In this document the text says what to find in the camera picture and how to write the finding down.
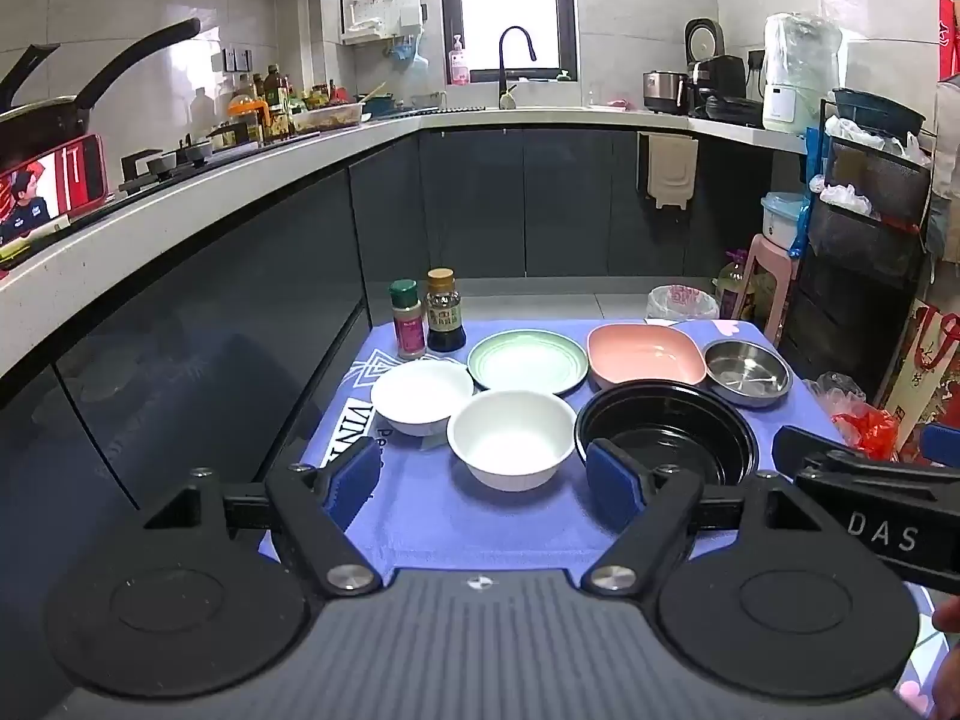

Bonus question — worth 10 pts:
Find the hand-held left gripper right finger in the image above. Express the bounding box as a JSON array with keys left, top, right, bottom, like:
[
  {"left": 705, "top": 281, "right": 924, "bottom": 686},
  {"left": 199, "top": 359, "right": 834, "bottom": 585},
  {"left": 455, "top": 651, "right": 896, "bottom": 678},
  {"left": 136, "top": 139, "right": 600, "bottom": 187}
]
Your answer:
[{"left": 581, "top": 437, "right": 826, "bottom": 595}]

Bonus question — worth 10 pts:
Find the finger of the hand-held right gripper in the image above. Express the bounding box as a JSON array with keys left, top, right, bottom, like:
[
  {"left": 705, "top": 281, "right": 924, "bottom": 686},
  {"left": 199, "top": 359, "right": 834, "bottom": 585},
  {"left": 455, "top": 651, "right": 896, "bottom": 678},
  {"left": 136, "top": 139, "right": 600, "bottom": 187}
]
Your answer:
[
  {"left": 771, "top": 425, "right": 854, "bottom": 475},
  {"left": 921, "top": 424, "right": 960, "bottom": 466}
]

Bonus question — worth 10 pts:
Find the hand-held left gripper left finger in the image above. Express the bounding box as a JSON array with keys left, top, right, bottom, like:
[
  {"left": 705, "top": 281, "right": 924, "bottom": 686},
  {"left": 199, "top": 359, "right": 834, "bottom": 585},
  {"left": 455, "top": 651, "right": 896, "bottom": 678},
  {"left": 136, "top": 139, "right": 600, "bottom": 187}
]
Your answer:
[{"left": 142, "top": 435, "right": 385, "bottom": 595}]

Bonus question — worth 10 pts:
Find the pink square plate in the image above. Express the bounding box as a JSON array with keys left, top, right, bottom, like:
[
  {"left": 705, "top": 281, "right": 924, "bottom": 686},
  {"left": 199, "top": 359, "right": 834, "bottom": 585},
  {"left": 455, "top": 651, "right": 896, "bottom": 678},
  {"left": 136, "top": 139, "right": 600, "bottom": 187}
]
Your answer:
[{"left": 586, "top": 322, "right": 707, "bottom": 389}]

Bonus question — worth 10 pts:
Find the green round plate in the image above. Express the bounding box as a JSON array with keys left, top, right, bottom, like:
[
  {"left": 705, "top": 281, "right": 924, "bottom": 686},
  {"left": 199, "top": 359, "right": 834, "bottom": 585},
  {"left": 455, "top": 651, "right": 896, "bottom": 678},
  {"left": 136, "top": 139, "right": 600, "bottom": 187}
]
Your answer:
[{"left": 466, "top": 328, "right": 588, "bottom": 397}]

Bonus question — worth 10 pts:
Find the person's right hand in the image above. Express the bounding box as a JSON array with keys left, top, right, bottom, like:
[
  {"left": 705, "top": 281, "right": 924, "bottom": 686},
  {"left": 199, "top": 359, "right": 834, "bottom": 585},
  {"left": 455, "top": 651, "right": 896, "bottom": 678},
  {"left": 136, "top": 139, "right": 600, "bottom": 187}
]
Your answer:
[{"left": 930, "top": 594, "right": 960, "bottom": 720}]

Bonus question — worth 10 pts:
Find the clear plastic bag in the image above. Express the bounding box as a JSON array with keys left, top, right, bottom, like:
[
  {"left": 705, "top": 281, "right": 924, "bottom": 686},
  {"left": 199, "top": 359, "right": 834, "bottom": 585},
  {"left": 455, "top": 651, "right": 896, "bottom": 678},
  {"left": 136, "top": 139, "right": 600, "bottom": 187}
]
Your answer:
[{"left": 805, "top": 371, "right": 869, "bottom": 421}]

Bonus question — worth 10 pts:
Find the red plastic bag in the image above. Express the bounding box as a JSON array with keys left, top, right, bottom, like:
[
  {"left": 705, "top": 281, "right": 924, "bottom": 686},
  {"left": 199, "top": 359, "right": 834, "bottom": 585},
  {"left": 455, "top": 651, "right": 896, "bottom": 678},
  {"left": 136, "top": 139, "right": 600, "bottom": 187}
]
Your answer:
[{"left": 831, "top": 405, "right": 901, "bottom": 463}]

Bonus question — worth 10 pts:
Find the paper gift bag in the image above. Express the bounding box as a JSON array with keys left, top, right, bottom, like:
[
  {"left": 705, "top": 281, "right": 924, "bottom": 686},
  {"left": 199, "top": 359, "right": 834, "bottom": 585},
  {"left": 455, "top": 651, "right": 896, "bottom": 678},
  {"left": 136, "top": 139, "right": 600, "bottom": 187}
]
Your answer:
[{"left": 876, "top": 298, "right": 960, "bottom": 430}]

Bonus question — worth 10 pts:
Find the black round plastic bowl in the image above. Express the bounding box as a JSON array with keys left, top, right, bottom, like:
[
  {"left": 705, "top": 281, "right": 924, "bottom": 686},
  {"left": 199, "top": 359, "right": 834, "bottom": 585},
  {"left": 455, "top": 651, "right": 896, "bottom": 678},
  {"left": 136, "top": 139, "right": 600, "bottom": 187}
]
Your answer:
[{"left": 574, "top": 381, "right": 758, "bottom": 488}]

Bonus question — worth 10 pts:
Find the stainless steel bowl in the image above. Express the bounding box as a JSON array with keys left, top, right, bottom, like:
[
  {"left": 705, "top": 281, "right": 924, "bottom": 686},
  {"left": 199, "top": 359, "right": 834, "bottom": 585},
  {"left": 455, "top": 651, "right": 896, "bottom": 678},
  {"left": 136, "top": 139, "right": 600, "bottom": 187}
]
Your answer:
[{"left": 703, "top": 339, "right": 794, "bottom": 409}]

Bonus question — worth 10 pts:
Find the purple printed tablecloth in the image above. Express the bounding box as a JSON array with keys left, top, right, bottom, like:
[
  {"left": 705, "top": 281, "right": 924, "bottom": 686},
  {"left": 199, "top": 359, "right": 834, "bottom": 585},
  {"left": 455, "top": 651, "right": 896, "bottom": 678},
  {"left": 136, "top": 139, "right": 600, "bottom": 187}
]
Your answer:
[{"left": 259, "top": 317, "right": 852, "bottom": 572}]

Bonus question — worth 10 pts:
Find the shallow white bowl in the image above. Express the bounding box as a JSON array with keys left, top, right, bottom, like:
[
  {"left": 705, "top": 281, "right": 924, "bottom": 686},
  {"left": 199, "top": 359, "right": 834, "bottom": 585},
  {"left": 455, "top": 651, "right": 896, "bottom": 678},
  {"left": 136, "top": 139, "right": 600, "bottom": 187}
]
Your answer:
[{"left": 370, "top": 360, "right": 476, "bottom": 438}]

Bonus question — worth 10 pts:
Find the deep white bowl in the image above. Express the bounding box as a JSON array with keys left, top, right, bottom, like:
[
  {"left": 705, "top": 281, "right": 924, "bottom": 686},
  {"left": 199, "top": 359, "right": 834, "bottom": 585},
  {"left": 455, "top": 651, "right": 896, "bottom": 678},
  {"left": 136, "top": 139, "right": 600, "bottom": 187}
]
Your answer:
[{"left": 447, "top": 389, "right": 578, "bottom": 493}]

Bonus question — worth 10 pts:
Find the black storage rack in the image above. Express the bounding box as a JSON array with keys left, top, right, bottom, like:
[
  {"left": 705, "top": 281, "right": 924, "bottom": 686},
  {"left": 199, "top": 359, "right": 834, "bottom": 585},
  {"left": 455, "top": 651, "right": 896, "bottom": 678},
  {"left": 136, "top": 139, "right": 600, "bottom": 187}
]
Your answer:
[{"left": 778, "top": 99, "right": 940, "bottom": 400}]

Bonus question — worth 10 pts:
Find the green-capped spice bottle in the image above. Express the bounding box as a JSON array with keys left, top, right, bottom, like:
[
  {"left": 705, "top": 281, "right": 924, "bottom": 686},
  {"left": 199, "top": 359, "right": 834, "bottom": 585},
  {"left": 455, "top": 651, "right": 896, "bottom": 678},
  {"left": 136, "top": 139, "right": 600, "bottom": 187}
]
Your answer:
[{"left": 388, "top": 279, "right": 429, "bottom": 361}]

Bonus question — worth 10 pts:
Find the cooking oil bottle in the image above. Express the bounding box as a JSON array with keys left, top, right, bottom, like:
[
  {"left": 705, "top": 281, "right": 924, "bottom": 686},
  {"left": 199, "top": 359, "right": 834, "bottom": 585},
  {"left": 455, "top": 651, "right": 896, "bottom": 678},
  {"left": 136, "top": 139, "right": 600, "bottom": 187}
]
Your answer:
[{"left": 714, "top": 255, "right": 752, "bottom": 320}]

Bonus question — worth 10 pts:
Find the clear plastic container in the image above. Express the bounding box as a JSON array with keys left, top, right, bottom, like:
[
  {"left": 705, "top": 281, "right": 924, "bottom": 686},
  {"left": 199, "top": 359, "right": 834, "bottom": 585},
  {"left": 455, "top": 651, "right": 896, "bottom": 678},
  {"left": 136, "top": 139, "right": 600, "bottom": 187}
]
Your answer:
[{"left": 646, "top": 284, "right": 719, "bottom": 326}]

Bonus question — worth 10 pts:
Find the dark soy sauce bottle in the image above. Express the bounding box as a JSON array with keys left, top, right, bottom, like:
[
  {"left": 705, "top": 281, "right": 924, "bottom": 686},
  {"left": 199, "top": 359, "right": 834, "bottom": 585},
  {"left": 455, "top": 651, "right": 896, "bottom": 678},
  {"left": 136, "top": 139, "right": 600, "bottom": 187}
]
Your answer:
[{"left": 424, "top": 268, "right": 467, "bottom": 353}]

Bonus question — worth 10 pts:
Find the pink plastic stool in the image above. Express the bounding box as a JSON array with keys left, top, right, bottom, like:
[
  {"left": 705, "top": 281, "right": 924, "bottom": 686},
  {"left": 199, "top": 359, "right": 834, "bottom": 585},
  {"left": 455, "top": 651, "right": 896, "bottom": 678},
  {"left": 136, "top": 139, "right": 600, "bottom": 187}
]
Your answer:
[{"left": 731, "top": 234, "right": 800, "bottom": 346}]

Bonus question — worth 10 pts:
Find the white container with blue lid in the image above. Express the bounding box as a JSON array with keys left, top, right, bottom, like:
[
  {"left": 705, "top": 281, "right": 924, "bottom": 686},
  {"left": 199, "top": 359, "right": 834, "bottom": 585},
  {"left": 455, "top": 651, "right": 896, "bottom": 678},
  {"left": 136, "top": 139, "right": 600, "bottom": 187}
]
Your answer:
[{"left": 760, "top": 193, "right": 808, "bottom": 251}]

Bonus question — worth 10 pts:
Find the beige hanging bin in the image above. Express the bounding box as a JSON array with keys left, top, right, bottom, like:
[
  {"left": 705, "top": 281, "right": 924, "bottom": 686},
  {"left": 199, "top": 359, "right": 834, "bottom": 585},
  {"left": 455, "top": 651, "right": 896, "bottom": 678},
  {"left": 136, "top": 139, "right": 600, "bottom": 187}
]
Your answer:
[{"left": 637, "top": 131, "right": 701, "bottom": 212}]

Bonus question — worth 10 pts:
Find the dark teal basin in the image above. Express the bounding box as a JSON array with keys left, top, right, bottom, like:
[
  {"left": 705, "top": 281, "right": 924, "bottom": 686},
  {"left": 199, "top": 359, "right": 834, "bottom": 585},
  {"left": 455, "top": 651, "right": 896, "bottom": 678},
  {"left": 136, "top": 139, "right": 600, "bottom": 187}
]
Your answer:
[{"left": 831, "top": 88, "right": 928, "bottom": 138}]

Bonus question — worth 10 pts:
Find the black griddle pan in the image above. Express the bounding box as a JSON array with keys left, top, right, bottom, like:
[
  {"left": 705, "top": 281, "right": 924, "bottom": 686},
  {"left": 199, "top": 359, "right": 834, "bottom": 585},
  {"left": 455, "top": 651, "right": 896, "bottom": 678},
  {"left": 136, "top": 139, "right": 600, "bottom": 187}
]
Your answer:
[{"left": 705, "top": 95, "right": 767, "bottom": 128}]

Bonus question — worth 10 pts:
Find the black gas stove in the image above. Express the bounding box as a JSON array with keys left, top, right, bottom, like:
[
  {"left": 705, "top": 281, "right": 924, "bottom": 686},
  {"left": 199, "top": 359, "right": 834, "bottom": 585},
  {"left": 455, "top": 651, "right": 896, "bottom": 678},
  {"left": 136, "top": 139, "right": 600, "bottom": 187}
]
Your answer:
[{"left": 118, "top": 135, "right": 257, "bottom": 197}]

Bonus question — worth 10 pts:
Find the glass food dish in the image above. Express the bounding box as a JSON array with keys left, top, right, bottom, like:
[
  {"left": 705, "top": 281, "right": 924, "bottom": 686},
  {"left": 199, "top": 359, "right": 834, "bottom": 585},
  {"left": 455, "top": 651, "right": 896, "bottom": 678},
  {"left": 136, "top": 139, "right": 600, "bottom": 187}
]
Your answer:
[{"left": 290, "top": 103, "right": 366, "bottom": 135}]

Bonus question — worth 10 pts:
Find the plastic-wrapped white appliance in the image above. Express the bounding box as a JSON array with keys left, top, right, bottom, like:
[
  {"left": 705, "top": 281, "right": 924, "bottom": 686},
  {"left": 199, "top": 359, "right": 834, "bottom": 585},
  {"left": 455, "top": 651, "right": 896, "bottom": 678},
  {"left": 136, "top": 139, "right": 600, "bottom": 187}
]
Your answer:
[{"left": 763, "top": 13, "right": 843, "bottom": 134}]

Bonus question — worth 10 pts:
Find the black air fryer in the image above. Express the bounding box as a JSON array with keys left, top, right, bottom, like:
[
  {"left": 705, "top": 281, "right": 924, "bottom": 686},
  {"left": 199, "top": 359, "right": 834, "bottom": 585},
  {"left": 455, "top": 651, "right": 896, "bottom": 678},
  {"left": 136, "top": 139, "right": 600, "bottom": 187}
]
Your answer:
[{"left": 688, "top": 56, "right": 749, "bottom": 110}]

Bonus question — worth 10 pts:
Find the steel electric cooker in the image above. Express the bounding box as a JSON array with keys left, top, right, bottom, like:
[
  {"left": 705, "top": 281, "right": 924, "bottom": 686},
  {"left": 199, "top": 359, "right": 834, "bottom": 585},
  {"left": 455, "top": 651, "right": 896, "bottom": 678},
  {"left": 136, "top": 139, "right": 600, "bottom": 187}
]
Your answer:
[{"left": 643, "top": 70, "right": 691, "bottom": 116}]

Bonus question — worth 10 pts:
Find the group of condiment bottles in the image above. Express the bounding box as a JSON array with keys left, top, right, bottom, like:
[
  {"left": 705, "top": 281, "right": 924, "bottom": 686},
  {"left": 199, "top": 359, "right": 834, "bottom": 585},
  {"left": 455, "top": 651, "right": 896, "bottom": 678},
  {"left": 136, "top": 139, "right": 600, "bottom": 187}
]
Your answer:
[{"left": 223, "top": 64, "right": 355, "bottom": 145}]

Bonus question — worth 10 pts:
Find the red smartphone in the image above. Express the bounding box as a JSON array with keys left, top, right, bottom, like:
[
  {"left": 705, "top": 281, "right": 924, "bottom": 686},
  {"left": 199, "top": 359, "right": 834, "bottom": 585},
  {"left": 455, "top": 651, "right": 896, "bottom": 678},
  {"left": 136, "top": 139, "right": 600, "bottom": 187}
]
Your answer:
[{"left": 0, "top": 133, "right": 109, "bottom": 250}]

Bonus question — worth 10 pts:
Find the blue hanging cloth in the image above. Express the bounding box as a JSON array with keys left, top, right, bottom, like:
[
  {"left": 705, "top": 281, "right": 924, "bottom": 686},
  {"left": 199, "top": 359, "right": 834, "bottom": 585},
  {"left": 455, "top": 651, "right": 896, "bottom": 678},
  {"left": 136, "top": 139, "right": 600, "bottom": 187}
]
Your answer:
[{"left": 385, "top": 36, "right": 430, "bottom": 70}]

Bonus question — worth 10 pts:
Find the red hanging cloth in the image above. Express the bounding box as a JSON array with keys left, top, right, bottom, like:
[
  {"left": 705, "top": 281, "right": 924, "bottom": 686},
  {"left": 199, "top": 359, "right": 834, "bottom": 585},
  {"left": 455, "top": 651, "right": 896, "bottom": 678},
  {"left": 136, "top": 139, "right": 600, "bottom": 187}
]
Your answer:
[{"left": 936, "top": 0, "right": 960, "bottom": 80}]

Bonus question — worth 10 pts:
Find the black kitchen faucet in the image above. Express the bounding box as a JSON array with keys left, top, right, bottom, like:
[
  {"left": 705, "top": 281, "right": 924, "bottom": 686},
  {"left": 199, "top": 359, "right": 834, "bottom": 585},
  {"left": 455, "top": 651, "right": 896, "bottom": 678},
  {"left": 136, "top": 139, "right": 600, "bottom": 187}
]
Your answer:
[{"left": 498, "top": 26, "right": 539, "bottom": 110}]

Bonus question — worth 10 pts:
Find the black frying pan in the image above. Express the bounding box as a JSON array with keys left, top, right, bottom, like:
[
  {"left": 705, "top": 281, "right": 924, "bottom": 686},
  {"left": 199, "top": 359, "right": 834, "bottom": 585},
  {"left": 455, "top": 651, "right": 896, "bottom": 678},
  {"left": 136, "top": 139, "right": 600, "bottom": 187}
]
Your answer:
[{"left": 0, "top": 18, "right": 203, "bottom": 167}]

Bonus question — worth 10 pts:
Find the white wall dish rack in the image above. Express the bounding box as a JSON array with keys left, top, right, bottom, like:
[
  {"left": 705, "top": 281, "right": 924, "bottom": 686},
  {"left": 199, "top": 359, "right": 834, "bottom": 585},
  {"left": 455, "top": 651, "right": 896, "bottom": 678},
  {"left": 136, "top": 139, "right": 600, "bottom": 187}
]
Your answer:
[{"left": 339, "top": 0, "right": 423, "bottom": 45}]

